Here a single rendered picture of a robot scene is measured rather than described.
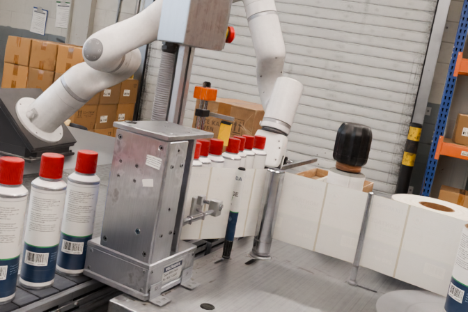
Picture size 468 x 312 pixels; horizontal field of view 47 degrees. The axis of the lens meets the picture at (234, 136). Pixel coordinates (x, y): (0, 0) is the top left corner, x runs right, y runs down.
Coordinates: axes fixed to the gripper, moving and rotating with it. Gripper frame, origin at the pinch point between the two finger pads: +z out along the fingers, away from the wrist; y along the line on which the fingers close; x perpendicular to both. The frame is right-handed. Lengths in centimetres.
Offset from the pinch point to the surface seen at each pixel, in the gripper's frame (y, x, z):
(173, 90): -13.6, -34.5, -12.3
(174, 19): -10, -49, -24
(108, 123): -292, 285, -51
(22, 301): 3, -77, 35
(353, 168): 29.8, -19.9, -7.0
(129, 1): -366, 330, -205
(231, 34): 0.9, -42.3, -25.3
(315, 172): -13, 90, -23
